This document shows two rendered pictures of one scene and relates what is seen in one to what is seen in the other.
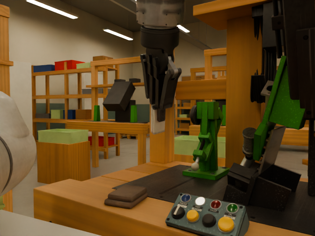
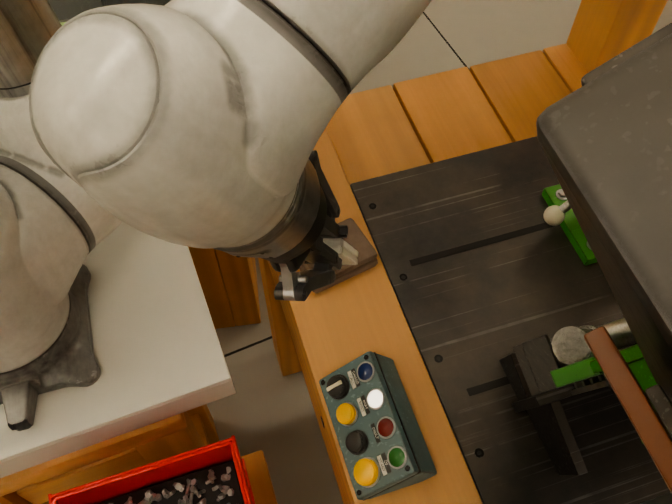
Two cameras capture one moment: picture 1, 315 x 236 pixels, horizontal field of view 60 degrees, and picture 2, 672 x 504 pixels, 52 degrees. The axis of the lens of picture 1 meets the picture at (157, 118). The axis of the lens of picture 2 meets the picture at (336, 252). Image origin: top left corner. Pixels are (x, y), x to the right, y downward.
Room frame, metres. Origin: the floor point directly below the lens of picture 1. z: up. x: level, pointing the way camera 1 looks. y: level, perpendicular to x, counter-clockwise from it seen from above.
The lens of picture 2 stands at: (0.33, -0.23, 1.71)
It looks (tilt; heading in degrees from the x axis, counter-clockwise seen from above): 58 degrees down; 38
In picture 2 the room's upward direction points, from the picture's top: straight up
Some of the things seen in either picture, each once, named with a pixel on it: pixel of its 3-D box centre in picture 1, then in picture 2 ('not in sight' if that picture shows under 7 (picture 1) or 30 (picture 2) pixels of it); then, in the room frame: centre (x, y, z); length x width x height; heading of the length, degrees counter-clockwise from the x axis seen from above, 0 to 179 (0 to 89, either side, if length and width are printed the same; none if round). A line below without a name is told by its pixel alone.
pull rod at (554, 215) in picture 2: (197, 161); (566, 206); (0.95, -0.14, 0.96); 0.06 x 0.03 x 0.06; 145
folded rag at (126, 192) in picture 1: (126, 195); (333, 253); (0.72, 0.08, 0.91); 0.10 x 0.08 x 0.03; 156
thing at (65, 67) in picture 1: (71, 106); not in sight; (6.68, 2.10, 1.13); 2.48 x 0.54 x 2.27; 62
